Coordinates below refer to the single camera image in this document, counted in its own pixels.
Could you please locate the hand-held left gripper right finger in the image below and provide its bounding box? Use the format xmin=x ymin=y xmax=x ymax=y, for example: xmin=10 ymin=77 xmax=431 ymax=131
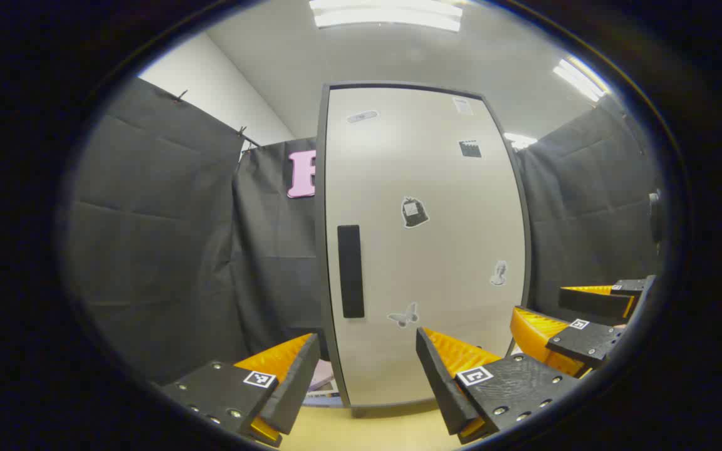
xmin=416 ymin=326 xmax=582 ymax=445

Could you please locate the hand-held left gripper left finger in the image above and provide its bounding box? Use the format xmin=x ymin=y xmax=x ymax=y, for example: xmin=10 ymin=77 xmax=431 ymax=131
xmin=160 ymin=333 xmax=322 ymax=448

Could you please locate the black door handle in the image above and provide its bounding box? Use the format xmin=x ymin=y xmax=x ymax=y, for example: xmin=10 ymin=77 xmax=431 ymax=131
xmin=337 ymin=225 xmax=365 ymax=319

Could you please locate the dark grey cabinet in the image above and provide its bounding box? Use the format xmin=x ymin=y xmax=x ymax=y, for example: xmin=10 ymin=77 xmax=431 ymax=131
xmin=315 ymin=81 xmax=532 ymax=418

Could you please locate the long ceiling light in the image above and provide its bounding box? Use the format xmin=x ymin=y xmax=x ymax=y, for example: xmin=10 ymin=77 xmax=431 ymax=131
xmin=552 ymin=56 xmax=612 ymax=103

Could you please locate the black backdrop cloth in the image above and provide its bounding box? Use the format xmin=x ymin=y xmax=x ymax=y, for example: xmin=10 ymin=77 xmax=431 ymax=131
xmin=63 ymin=76 xmax=666 ymax=384

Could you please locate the large ceiling light panel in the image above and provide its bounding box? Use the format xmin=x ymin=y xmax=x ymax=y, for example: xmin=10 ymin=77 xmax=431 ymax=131
xmin=309 ymin=0 xmax=464 ymax=33

